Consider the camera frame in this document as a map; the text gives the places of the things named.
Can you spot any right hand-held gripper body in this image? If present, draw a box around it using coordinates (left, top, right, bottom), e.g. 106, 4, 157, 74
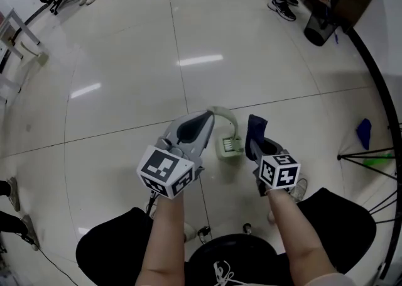
249, 138, 302, 197

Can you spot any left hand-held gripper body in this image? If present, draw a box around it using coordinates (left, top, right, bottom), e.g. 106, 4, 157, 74
136, 110, 216, 199

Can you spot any dark blue cloth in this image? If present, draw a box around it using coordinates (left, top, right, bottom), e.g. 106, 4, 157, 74
244, 114, 269, 162

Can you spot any grey-green toilet brush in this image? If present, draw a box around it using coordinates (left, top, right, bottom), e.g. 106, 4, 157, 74
206, 106, 245, 166

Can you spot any person's right forearm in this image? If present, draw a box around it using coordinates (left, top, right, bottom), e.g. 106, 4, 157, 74
266, 187, 339, 286

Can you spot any person's left forearm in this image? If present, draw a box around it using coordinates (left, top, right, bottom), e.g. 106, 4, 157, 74
134, 189, 190, 286

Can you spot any bright blue cloth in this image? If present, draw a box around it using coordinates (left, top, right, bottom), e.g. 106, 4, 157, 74
356, 118, 372, 151

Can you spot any person's right shoe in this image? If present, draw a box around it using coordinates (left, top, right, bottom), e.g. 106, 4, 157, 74
289, 178, 308, 204

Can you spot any person's shoe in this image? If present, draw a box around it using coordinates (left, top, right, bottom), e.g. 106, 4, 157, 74
6, 176, 21, 213
289, 178, 308, 204
19, 214, 41, 251
183, 221, 198, 243

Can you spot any person's left shoe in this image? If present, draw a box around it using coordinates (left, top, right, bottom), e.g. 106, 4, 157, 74
183, 221, 198, 243

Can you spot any person's right leg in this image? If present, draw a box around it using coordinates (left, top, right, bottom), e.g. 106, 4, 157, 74
295, 187, 377, 275

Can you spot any person's leg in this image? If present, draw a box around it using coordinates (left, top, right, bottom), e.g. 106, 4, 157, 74
295, 187, 377, 275
75, 206, 155, 286

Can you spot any black tripod stand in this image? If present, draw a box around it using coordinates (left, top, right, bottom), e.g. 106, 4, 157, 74
337, 123, 402, 226

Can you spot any green plastic item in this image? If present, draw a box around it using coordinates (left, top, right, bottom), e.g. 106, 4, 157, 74
362, 152, 394, 167

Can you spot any person's left leg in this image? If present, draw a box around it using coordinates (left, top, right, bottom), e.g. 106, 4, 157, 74
75, 206, 155, 286

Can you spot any large black hoop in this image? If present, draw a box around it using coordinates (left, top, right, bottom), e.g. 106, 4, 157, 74
345, 26, 402, 280

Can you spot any black mesh waste bin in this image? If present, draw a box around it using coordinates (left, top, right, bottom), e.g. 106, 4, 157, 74
303, 6, 339, 47

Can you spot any white cord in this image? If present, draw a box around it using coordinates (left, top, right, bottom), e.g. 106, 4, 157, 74
213, 260, 236, 286

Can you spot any black floor cable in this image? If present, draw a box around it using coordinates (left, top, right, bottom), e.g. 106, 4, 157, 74
17, 233, 79, 286

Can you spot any white metal frame table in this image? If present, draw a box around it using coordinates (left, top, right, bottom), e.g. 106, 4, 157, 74
0, 7, 42, 74

